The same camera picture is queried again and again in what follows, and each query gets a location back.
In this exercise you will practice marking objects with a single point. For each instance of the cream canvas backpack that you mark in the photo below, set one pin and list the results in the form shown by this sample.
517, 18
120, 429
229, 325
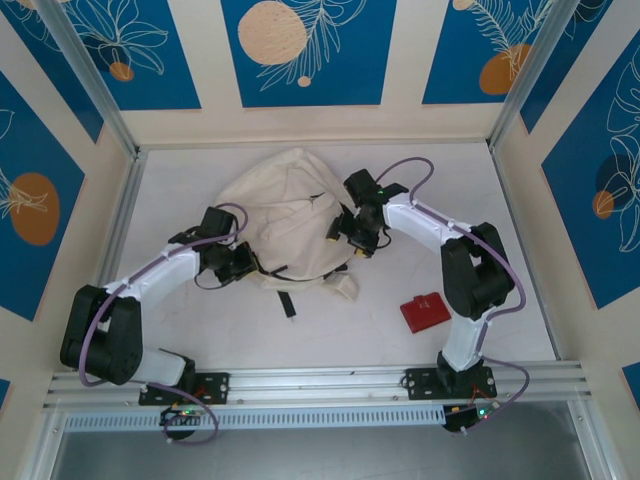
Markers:
280, 200

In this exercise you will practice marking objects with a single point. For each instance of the red leather pencil case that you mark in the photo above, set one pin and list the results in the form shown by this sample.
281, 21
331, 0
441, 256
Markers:
425, 312

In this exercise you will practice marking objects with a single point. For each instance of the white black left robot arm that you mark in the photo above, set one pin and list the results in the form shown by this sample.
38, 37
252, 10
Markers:
160, 272

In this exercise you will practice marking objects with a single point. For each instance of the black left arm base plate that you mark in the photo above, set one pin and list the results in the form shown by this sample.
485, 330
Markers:
215, 387

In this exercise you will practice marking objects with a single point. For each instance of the aluminium mounting rail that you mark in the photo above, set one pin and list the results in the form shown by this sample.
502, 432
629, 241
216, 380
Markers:
320, 385

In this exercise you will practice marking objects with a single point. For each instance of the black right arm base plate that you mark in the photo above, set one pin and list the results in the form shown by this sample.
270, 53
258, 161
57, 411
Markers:
422, 382

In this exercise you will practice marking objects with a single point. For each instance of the aluminium side rail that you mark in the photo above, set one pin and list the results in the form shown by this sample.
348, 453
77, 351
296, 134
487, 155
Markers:
529, 260

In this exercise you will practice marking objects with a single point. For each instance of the aluminium frame post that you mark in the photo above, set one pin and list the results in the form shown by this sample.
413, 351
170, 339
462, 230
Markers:
527, 75
90, 75

